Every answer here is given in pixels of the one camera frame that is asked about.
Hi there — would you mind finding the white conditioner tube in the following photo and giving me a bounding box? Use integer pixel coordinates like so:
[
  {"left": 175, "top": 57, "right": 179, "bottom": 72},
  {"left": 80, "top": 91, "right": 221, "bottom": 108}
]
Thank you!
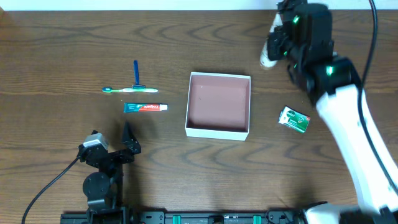
[{"left": 259, "top": 12, "right": 282, "bottom": 70}]

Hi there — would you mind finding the green white toothbrush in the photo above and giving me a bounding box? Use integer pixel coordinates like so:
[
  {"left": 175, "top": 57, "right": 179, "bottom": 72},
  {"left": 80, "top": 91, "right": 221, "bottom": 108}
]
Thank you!
[{"left": 102, "top": 87, "right": 158, "bottom": 93}]

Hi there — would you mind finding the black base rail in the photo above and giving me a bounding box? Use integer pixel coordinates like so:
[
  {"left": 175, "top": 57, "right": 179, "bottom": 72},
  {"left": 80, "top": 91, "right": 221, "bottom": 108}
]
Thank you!
[{"left": 60, "top": 210, "right": 307, "bottom": 224}]

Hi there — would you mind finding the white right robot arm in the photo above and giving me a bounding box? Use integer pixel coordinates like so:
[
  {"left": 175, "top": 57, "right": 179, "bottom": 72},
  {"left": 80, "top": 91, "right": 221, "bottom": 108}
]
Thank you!
[{"left": 261, "top": 1, "right": 397, "bottom": 223}]

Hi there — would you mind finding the white box with pink interior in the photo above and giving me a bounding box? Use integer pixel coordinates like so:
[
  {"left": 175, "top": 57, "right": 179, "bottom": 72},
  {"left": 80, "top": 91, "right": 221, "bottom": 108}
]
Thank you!
[{"left": 185, "top": 72, "right": 251, "bottom": 141}]

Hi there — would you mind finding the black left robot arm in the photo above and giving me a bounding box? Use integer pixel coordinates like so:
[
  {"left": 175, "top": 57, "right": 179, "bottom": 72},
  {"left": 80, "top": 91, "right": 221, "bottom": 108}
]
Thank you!
[{"left": 78, "top": 122, "right": 141, "bottom": 223}]

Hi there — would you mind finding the green red toothpaste tube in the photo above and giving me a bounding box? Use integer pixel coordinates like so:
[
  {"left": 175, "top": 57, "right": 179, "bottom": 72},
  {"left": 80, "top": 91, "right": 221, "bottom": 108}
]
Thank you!
[{"left": 124, "top": 103, "right": 168, "bottom": 113}]

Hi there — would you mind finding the blue disposable razor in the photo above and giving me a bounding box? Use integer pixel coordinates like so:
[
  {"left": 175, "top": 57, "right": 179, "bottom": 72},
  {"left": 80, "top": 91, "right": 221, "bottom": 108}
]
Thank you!
[{"left": 132, "top": 60, "right": 146, "bottom": 89}]

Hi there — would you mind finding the green white soap packet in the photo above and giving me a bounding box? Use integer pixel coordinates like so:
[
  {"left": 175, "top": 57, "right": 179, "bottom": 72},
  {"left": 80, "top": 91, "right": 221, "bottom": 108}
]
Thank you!
[{"left": 279, "top": 106, "right": 310, "bottom": 133}]

